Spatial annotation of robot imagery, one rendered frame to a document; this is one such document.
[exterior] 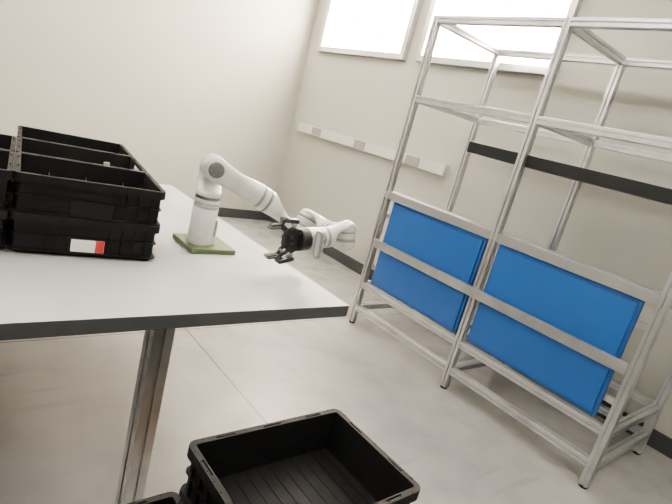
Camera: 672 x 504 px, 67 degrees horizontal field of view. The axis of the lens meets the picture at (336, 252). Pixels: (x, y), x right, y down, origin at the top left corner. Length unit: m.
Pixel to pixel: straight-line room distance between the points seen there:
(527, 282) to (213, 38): 3.74
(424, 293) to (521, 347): 0.66
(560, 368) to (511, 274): 0.50
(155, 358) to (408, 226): 2.01
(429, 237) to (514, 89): 1.39
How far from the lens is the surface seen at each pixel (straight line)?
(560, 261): 2.59
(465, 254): 2.85
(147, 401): 1.54
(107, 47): 4.93
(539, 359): 2.67
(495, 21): 3.05
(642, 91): 3.53
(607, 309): 2.51
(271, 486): 1.21
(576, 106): 3.66
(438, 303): 2.97
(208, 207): 1.86
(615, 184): 2.55
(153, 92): 5.06
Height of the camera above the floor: 1.27
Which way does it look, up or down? 14 degrees down
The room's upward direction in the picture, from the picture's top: 15 degrees clockwise
